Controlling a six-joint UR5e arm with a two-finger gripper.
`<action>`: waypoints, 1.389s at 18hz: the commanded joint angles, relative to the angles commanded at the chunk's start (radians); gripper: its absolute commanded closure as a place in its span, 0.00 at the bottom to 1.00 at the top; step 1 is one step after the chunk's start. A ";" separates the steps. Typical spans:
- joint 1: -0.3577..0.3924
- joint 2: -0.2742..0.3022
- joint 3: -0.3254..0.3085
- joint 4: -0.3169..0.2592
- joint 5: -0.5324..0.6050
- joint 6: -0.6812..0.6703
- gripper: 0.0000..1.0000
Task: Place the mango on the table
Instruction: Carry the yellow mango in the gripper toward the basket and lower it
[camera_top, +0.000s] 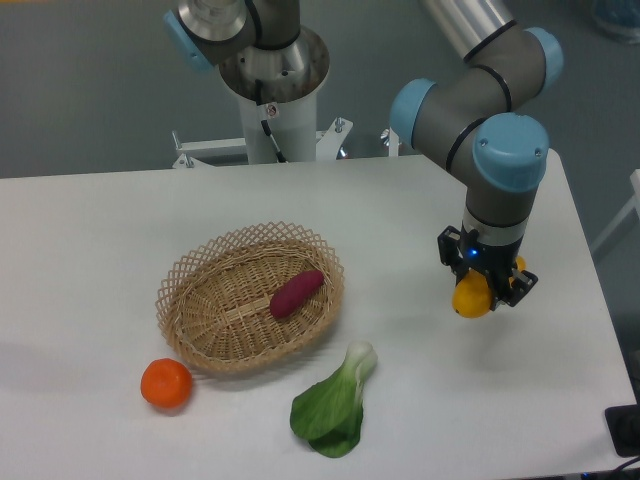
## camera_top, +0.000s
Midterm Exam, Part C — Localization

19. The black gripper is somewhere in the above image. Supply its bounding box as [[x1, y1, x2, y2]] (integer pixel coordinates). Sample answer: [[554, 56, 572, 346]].
[[437, 219, 538, 311]]

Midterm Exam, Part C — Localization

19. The yellow mango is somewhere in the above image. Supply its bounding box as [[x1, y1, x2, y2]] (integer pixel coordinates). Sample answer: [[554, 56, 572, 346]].
[[451, 255, 527, 320]]

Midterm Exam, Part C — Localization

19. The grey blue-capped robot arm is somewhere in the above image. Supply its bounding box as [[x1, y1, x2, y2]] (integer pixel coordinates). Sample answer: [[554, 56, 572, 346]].
[[163, 1, 564, 309]]

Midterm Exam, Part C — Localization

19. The purple sweet potato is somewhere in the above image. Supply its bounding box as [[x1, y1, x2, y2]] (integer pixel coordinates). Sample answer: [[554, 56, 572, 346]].
[[269, 270, 324, 319]]

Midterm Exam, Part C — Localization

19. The black device at table edge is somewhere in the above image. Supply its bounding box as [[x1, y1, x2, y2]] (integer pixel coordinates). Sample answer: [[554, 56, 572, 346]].
[[604, 404, 639, 457]]

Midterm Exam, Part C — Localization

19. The green bok choy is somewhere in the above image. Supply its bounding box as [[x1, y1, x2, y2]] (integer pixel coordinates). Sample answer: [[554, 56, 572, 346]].
[[289, 341, 378, 459]]

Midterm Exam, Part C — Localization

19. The woven wicker basket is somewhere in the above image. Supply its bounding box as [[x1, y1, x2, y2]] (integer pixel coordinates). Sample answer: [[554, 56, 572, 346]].
[[156, 222, 344, 373]]

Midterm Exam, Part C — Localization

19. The blue object top right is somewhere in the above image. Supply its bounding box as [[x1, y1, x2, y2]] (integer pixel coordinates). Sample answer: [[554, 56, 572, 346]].
[[591, 0, 639, 45]]

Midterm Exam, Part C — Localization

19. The orange tangerine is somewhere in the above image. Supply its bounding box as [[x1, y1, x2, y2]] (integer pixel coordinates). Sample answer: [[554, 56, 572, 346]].
[[140, 358, 193, 409]]

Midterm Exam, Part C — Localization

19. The white frame at right edge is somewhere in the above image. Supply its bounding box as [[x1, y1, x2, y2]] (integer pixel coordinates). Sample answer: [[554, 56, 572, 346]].
[[590, 169, 639, 258]]

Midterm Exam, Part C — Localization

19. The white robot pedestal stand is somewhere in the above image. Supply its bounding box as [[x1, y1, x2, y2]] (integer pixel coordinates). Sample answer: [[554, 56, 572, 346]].
[[172, 28, 353, 169]]

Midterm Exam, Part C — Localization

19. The black cable on pedestal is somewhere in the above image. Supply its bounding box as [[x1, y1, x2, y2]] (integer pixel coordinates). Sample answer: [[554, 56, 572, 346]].
[[254, 79, 290, 164]]

